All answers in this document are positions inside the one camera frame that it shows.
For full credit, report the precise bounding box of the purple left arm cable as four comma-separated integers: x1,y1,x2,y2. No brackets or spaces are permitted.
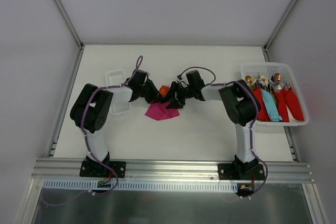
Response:
39,55,144,207

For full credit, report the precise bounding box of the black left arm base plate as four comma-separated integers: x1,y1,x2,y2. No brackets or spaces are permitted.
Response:
79,157,127,178

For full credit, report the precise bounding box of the small white plastic basket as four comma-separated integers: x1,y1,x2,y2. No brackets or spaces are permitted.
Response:
106,69,132,115

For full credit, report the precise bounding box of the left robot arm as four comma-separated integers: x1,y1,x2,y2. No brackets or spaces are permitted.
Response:
70,70,163,177

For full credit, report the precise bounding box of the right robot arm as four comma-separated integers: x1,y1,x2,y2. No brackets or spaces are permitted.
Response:
161,79,261,180

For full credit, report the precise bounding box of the aluminium frame rail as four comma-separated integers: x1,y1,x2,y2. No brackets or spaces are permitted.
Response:
32,158,316,184

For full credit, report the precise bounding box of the silver spoon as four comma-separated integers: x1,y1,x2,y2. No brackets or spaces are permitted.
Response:
274,82,284,92

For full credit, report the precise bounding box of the pink paper napkin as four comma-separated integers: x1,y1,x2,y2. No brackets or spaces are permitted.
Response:
145,102,180,121

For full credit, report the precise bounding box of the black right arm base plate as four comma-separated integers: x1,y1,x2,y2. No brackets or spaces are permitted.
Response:
217,162,265,181

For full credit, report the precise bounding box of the copper spoon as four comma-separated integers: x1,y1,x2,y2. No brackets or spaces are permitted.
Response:
274,73,281,84

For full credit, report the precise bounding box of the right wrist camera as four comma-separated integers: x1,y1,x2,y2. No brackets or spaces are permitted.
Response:
186,70,205,87

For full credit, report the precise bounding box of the orange plastic spoon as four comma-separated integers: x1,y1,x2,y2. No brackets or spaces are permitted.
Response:
159,85,170,97

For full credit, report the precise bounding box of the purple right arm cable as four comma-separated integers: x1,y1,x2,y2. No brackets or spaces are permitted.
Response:
177,66,268,201

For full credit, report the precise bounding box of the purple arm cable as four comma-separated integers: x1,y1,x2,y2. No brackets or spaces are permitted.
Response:
39,55,144,207
177,66,268,201

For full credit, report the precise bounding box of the large white plastic basket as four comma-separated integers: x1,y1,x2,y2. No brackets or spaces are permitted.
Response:
241,62,309,126

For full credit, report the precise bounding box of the white slotted cable duct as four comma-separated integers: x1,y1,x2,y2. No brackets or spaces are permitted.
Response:
43,179,238,193

